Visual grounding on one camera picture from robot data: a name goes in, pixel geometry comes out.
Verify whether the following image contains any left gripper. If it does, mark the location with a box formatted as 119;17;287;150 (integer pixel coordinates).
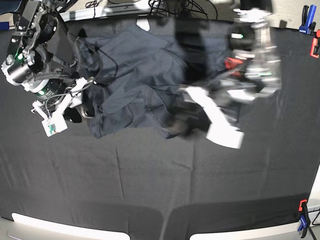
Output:
163;76;259;149

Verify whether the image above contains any black table cloth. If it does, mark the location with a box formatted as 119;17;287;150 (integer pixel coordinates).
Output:
0;17;320;240

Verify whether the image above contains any blue clamp far right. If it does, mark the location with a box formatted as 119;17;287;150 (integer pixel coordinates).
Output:
298;4;317;35

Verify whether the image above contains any red blue clamp near right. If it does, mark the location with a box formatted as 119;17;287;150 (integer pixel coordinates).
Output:
297;199;317;240

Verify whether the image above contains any black cable bundle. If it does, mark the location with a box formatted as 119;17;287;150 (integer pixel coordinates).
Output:
147;0;218;20

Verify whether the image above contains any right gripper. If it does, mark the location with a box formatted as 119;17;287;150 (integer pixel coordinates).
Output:
31;77;95;137

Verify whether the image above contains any dark grey t-shirt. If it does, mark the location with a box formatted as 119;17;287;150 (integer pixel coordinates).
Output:
78;25;229;139

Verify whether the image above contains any red clamp far right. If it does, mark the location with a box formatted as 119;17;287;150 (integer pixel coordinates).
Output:
310;29;320;59

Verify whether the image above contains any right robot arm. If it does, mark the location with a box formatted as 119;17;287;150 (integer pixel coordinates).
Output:
0;0;95;137

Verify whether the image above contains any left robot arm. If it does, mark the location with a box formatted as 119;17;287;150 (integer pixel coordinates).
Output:
165;0;282;149

